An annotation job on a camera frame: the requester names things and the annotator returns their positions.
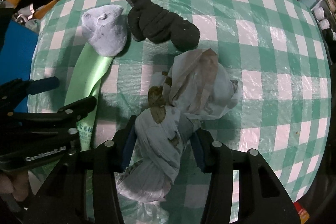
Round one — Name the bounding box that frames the blue cardboard box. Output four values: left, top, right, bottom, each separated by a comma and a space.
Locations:
1, 20, 38, 115

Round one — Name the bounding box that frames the light green plastic bag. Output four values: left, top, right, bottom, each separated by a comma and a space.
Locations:
64, 43, 113, 151

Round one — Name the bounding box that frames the person's left hand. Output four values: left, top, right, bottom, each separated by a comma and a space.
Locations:
1, 170, 30, 202

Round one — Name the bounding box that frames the shoe rack with shoes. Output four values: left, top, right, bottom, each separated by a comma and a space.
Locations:
310, 0, 335, 64

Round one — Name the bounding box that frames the black sock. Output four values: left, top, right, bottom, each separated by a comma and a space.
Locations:
126, 0, 200, 51

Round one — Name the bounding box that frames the white grey cloth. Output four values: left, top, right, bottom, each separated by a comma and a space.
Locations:
116, 48, 240, 203

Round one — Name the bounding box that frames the green white checkered tablecloth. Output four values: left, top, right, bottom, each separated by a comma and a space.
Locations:
27, 0, 333, 224

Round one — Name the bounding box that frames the grey sock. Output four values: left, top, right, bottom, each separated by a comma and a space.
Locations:
81, 5, 127, 57

